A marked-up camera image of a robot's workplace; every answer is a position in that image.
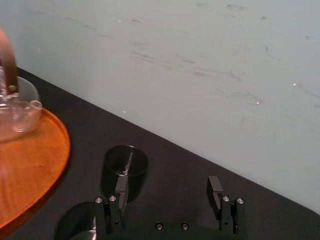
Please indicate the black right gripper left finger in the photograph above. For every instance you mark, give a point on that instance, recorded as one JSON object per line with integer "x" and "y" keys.
{"x": 113, "y": 212}

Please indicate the round orange wooden tray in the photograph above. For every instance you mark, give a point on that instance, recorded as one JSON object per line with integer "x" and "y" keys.
{"x": 30, "y": 175}

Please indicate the black table cloth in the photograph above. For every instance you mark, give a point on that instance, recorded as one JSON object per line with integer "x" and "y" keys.
{"x": 175, "y": 180}

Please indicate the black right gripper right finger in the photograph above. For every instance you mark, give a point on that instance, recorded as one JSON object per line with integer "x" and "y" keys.
{"x": 228, "y": 215}

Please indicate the clear drinking glass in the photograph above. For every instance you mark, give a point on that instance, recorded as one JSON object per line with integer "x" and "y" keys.
{"x": 75, "y": 220}
{"x": 112, "y": 172}

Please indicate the plain pale wall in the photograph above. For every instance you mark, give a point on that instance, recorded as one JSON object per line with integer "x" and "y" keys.
{"x": 175, "y": 62}

